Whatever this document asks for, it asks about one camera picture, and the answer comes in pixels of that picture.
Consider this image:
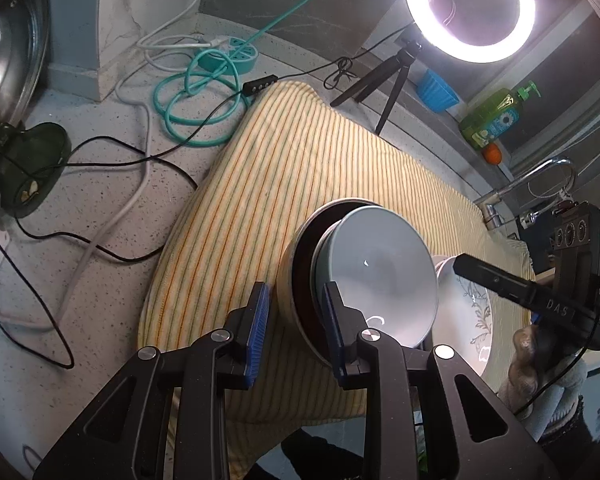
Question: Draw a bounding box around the white plate grey pattern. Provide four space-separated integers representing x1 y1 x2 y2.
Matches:
431 256 493 376

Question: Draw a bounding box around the light blue ceramic bowl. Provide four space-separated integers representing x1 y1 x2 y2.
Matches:
314 206 438 348

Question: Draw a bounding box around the steel kitchen faucet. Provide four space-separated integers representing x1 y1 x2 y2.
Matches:
475 157 578 231

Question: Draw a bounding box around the gloved right hand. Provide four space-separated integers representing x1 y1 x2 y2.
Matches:
498 325 586 441

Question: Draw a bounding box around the orange fruit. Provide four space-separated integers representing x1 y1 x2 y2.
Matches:
482 143 503 166

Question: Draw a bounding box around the green dish soap bottle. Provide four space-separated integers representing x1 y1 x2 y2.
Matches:
460 80 541 151

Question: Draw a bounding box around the striped yellow cloth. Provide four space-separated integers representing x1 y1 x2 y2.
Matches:
137 81 533 479

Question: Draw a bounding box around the blue silicone cup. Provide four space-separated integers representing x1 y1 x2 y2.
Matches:
416 70 460 113

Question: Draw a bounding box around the teal power strip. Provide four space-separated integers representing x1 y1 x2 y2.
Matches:
198 37 259 75

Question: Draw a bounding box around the dark green clip stand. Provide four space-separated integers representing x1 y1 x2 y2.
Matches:
0 122 71 218

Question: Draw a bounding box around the steel pot lid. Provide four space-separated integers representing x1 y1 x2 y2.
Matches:
0 0 50 126

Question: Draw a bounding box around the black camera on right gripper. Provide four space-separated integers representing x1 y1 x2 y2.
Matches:
553 202 600 315

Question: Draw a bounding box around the teal cable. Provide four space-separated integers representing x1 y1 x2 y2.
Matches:
151 0 357 149

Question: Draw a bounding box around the black thin cable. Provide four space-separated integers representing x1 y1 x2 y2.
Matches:
0 22 416 416

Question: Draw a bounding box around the white power cable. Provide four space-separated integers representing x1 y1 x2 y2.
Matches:
9 0 232 331

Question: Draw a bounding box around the white ring light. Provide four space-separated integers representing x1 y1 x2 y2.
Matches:
406 0 536 64

